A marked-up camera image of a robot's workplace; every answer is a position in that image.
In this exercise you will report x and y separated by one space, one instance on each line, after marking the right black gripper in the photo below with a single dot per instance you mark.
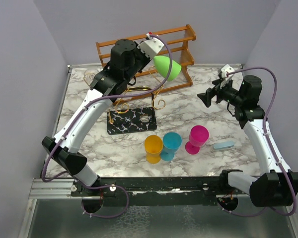
207 96

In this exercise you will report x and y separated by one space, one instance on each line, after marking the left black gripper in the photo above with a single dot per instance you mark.
146 58

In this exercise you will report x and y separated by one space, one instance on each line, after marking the green plastic wine glass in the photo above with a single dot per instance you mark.
162 64

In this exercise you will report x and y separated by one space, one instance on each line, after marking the clear tall wine glass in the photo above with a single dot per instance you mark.
89 74

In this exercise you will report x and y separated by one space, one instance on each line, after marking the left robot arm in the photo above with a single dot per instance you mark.
64 146

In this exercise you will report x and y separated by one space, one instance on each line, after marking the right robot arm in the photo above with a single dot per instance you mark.
278 184

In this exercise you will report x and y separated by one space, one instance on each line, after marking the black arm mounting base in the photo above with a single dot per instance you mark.
156 191

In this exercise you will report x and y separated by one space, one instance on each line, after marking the pink plastic wine glass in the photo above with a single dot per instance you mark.
197 138

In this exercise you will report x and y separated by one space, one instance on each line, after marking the blue plastic wine glass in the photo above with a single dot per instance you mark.
171 143

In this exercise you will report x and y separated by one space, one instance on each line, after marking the gold wine glass rack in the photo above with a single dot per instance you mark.
123 119

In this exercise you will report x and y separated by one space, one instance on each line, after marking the orange wooden shelf rack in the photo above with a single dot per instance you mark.
178 39

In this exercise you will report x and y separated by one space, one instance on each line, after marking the yellow plastic wine glass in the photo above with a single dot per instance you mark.
153 148

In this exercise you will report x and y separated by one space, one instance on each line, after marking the light blue small block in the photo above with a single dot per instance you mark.
223 145

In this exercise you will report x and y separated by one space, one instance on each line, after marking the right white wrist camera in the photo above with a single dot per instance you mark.
223 75

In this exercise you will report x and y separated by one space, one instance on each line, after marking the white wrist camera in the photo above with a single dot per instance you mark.
151 46
223 75

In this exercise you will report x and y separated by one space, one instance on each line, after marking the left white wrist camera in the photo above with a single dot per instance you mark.
151 46

